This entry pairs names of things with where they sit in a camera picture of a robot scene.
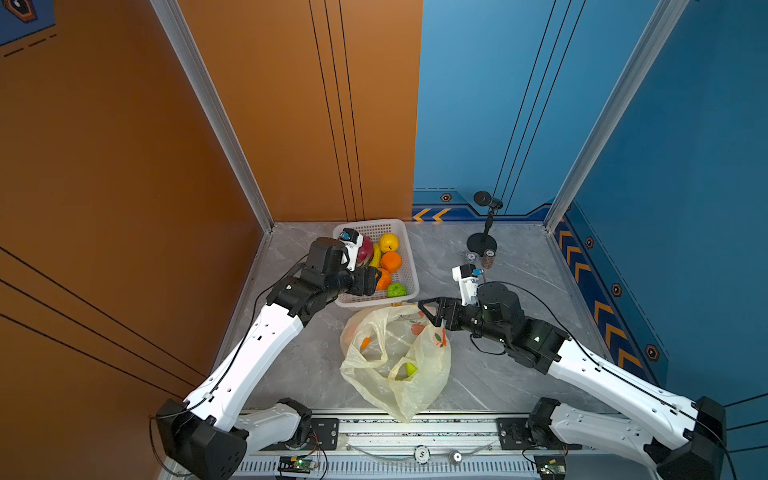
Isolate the green circuit board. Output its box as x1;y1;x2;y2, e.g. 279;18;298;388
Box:
277;456;319;476

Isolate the orange fruit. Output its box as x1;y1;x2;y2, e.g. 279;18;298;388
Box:
380;251;402;274
376;268;392;291

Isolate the small black box on rail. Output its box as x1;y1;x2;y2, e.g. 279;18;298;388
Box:
534;455;567;480

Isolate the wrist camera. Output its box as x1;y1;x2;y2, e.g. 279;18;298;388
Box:
338;228;364;272
452;263;483;306

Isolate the yellow lemon fruit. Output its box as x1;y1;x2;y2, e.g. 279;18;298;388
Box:
378;233;400;254

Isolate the aluminium corner post left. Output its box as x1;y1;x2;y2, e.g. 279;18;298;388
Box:
150;0;274;233

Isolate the green pear fruit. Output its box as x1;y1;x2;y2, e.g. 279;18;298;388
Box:
405;362;418;378

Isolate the orange grey poker chip stack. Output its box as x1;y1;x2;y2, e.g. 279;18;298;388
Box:
482;249;496;270

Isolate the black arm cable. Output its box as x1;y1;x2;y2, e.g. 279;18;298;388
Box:
467;280;739;480
148;257;310;478

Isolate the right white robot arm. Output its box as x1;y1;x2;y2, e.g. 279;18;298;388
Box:
418;282;732;479

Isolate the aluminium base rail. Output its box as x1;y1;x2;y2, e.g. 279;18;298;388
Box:
234;409;658;479

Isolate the aluminium corner post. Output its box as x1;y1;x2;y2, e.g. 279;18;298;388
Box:
543;0;689;234
150;0;274;233

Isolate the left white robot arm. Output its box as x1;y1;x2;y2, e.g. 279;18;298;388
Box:
149;229;381;479

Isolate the pink dragon fruit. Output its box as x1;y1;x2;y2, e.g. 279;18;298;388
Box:
356;235;375;267

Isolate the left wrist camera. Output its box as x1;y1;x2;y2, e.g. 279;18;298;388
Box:
338;228;364;272

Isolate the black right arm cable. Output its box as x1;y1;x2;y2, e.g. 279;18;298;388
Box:
467;280;739;480

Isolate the yellow banana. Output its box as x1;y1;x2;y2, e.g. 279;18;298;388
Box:
370;243;382;268

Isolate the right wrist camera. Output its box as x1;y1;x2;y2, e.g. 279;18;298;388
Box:
452;263;483;306

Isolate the white perforated plastic basket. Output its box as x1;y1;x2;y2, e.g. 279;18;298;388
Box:
331;218;421;310

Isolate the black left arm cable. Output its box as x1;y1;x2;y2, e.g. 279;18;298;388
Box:
148;257;310;478

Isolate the black microphone stand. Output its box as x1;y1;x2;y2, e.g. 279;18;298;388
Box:
466;191;504;256

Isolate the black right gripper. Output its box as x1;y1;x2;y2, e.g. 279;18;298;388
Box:
416;298;510;347

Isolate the aluminium corner post right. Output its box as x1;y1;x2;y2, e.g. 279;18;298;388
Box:
543;0;689;234

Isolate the translucent printed plastic bag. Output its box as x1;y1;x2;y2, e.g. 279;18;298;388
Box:
340;303;452;423

